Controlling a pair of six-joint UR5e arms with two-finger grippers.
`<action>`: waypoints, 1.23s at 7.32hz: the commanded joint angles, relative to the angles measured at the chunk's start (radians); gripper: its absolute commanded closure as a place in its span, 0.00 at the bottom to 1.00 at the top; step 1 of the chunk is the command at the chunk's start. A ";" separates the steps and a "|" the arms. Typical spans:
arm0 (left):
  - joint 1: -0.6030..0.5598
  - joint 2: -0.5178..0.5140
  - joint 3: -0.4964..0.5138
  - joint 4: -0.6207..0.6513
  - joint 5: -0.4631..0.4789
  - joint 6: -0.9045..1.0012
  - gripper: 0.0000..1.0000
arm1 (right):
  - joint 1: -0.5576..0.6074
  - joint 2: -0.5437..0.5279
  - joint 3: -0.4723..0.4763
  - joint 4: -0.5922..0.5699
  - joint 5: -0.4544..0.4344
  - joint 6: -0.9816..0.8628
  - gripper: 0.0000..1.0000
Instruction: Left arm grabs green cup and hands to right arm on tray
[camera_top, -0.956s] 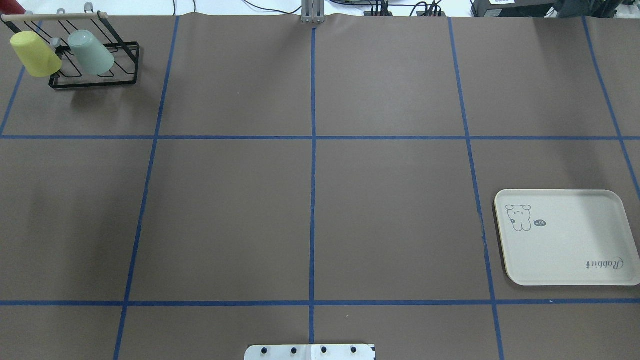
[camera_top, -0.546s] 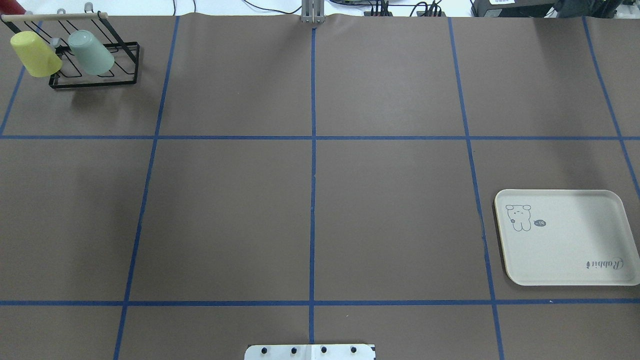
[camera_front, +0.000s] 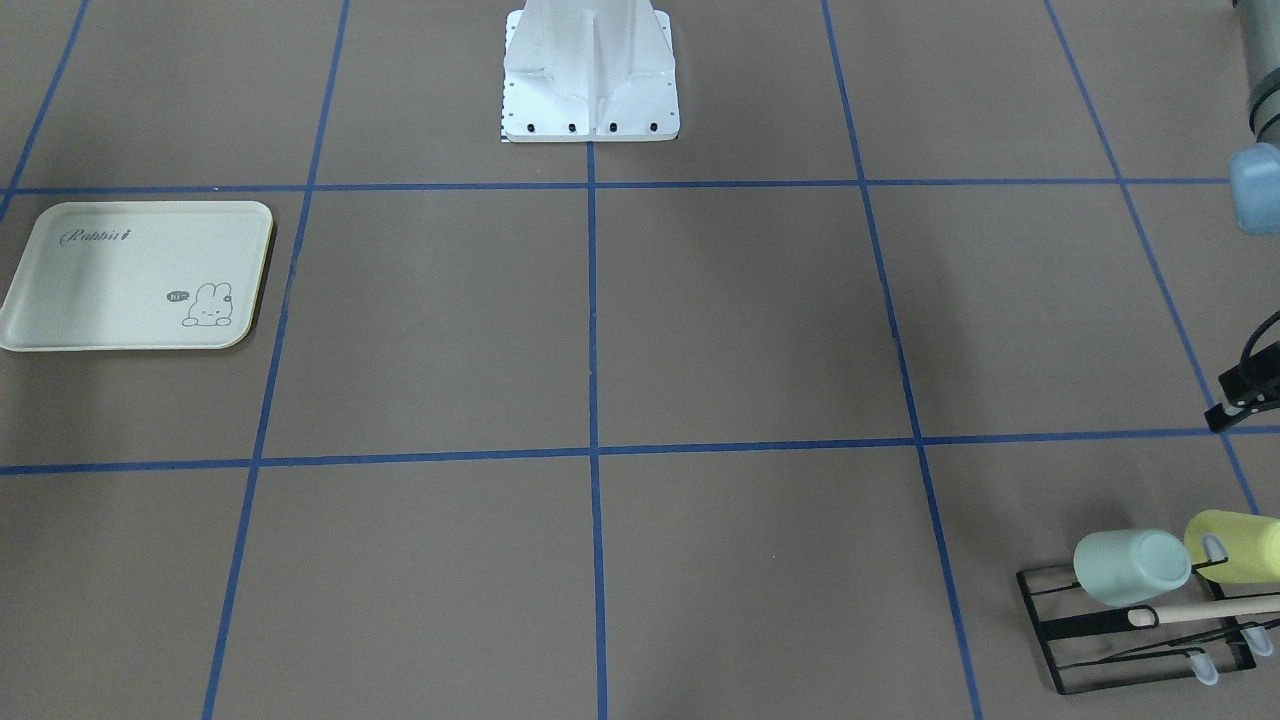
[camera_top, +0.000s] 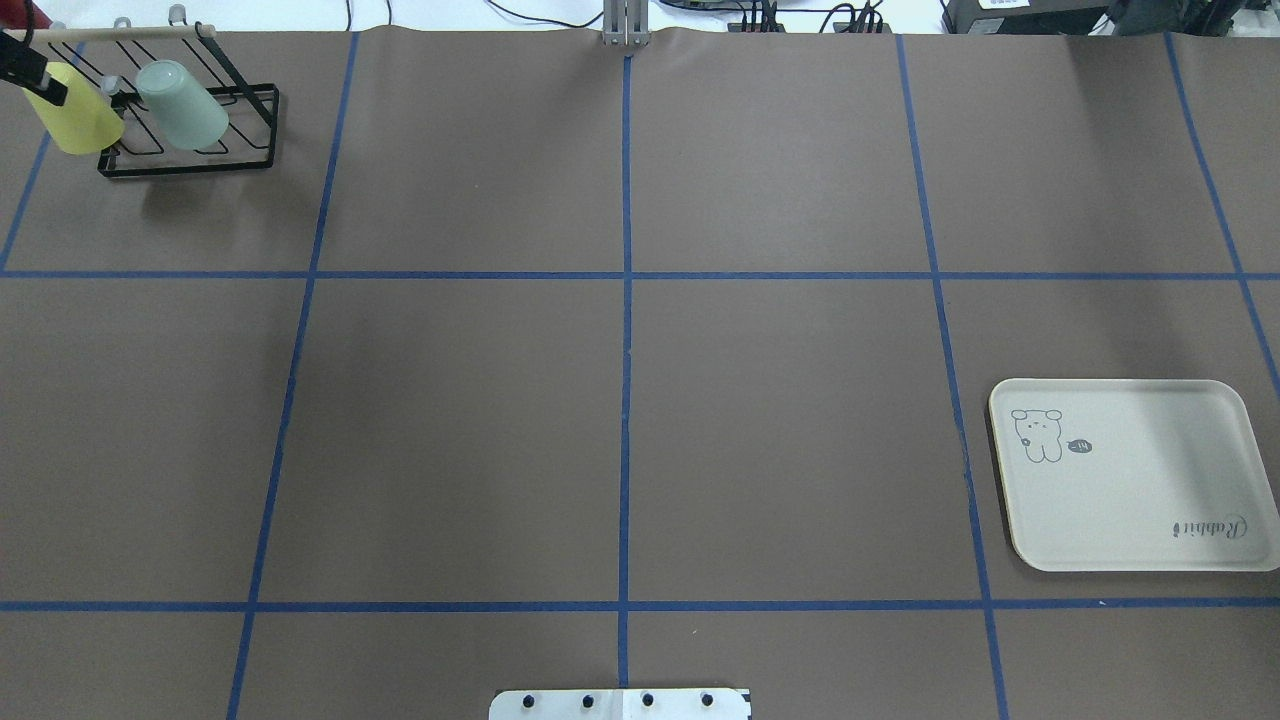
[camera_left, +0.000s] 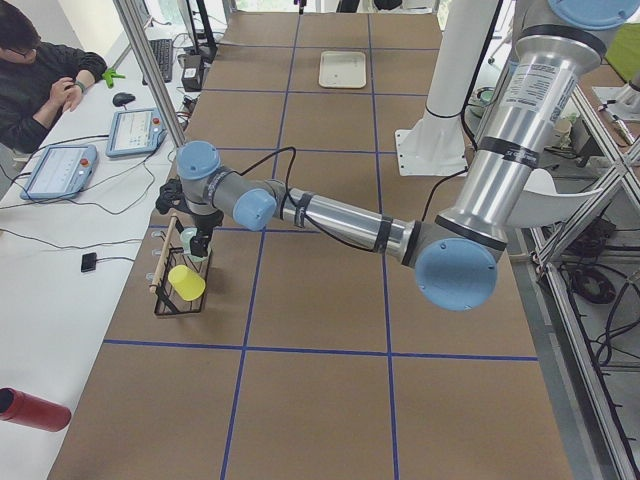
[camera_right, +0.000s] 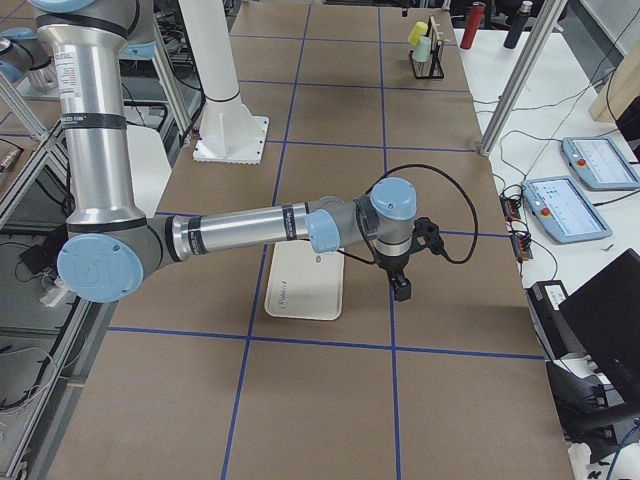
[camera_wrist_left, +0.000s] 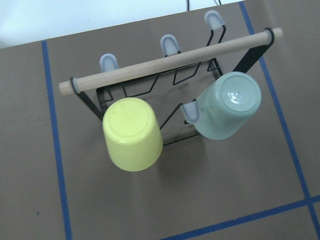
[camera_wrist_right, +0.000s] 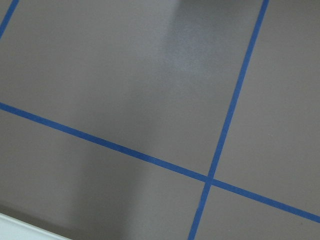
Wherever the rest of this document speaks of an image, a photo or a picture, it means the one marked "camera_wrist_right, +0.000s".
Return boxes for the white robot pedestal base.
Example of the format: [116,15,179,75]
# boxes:
[0,213,68,240]

